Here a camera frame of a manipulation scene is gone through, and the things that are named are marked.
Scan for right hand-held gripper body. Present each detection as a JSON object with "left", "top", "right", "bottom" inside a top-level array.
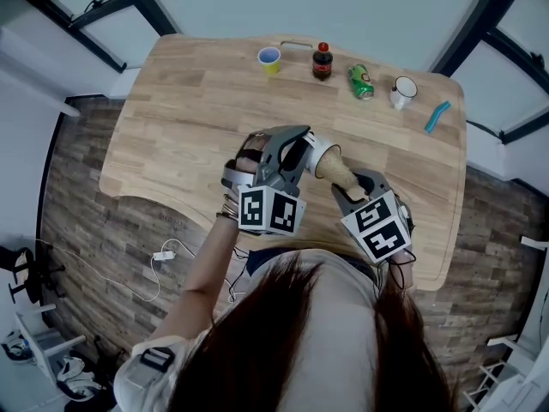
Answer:
[{"left": 341, "top": 190, "right": 415, "bottom": 265}]

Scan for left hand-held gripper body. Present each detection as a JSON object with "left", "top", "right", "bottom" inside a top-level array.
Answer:
[{"left": 221, "top": 131, "right": 308, "bottom": 236}]

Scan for yellow paper cup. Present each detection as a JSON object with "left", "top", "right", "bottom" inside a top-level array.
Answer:
[{"left": 256, "top": 45, "right": 283, "bottom": 76}]

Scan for small white enamel mug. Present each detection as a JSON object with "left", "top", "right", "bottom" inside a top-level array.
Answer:
[{"left": 389, "top": 76, "right": 419, "bottom": 111}]

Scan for person's left forearm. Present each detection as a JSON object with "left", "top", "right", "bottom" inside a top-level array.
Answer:
[{"left": 183, "top": 195, "right": 242, "bottom": 300}]

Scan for person's right forearm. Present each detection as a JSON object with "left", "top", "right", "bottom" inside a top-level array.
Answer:
[{"left": 388, "top": 249, "right": 417, "bottom": 291}]

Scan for person's left hand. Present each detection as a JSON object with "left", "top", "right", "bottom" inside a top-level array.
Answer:
[{"left": 237, "top": 135, "right": 263, "bottom": 173}]

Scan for person's dark trousers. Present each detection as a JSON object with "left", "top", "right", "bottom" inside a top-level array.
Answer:
[{"left": 248, "top": 248, "right": 381, "bottom": 285}]

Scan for dark cola bottle red cap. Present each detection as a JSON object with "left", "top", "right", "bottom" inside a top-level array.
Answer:
[{"left": 311, "top": 41, "right": 335, "bottom": 82}]

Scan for green drink can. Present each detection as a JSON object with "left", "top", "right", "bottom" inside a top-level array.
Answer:
[{"left": 347, "top": 63, "right": 376, "bottom": 101}]

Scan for blue curved tube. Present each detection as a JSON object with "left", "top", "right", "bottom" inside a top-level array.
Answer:
[{"left": 424, "top": 100, "right": 451, "bottom": 135}]

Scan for person's beige shirt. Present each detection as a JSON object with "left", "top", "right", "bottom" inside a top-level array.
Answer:
[{"left": 113, "top": 246, "right": 383, "bottom": 412}]

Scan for white metal rack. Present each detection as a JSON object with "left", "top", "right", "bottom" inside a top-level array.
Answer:
[
  {"left": 467, "top": 335, "right": 549, "bottom": 412},
  {"left": 15, "top": 302, "right": 87, "bottom": 385}
]

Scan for black chair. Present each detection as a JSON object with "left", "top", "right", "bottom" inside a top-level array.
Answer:
[{"left": 0, "top": 245, "right": 65, "bottom": 304}]

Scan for white black sneaker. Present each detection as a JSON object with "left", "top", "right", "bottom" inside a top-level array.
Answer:
[
  {"left": 57, "top": 356, "right": 102, "bottom": 401},
  {"left": 2, "top": 330, "right": 35, "bottom": 364}
]

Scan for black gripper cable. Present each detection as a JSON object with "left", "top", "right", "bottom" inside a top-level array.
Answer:
[{"left": 377, "top": 225, "right": 419, "bottom": 291}]

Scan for wrist bracelets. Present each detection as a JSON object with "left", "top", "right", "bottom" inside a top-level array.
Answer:
[{"left": 215, "top": 193, "right": 240, "bottom": 222}]

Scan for white power adapter with cable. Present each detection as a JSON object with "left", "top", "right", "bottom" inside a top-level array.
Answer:
[{"left": 33, "top": 237, "right": 203, "bottom": 304}]

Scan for black shoulder strap buckle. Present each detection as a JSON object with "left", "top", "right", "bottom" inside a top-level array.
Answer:
[{"left": 139, "top": 346, "right": 176, "bottom": 373}]

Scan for black window frame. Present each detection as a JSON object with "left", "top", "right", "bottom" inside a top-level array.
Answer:
[
  {"left": 10, "top": 0, "right": 179, "bottom": 75},
  {"left": 431, "top": 0, "right": 549, "bottom": 145}
]

